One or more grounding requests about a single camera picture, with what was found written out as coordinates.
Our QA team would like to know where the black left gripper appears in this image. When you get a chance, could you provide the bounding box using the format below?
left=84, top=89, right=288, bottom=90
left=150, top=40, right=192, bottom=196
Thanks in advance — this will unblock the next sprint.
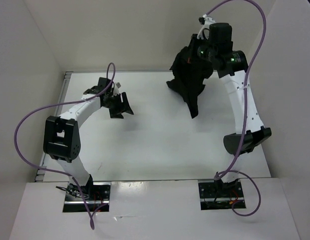
left=103, top=91, right=133, bottom=119

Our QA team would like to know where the black pleated skirt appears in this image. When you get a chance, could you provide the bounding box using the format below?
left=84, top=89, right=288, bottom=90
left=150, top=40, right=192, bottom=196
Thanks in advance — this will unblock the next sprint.
left=166, top=33, right=213, bottom=118

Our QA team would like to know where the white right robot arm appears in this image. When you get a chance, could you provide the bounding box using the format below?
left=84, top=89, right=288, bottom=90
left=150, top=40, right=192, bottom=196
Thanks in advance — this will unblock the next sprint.
left=196, top=23, right=271, bottom=197

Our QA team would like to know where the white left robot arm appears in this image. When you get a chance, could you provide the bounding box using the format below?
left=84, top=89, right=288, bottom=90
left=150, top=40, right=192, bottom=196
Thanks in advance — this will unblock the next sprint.
left=43, top=77, right=133, bottom=200

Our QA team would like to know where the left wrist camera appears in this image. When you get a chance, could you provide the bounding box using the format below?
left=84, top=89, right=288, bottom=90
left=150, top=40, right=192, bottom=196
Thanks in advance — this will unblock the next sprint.
left=112, top=82, right=121, bottom=96

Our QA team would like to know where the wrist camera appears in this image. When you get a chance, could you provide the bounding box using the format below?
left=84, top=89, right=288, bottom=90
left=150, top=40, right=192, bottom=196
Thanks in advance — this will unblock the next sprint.
left=198, top=14, right=216, bottom=28
left=112, top=82, right=121, bottom=96

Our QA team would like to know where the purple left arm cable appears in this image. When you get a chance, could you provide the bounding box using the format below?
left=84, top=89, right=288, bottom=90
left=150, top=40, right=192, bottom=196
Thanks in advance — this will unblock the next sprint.
left=14, top=62, right=116, bottom=230

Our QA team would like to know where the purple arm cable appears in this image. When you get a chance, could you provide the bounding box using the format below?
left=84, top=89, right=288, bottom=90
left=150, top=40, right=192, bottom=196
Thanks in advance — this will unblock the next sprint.
left=14, top=62, right=116, bottom=230
left=204, top=0, right=267, bottom=216

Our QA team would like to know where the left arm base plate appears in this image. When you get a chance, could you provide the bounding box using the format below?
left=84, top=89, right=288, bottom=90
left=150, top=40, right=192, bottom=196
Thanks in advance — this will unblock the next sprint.
left=57, top=181, right=111, bottom=213

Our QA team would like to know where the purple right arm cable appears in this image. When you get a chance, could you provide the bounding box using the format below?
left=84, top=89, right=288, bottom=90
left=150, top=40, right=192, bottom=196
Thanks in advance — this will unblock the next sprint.
left=204, top=0, right=267, bottom=216

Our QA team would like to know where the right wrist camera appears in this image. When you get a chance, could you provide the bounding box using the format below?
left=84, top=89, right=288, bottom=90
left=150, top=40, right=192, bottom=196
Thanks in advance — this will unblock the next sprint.
left=198, top=14, right=216, bottom=28

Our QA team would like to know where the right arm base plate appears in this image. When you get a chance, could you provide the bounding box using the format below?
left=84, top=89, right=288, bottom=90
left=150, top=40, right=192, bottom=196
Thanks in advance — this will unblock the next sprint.
left=198, top=179, right=246, bottom=211

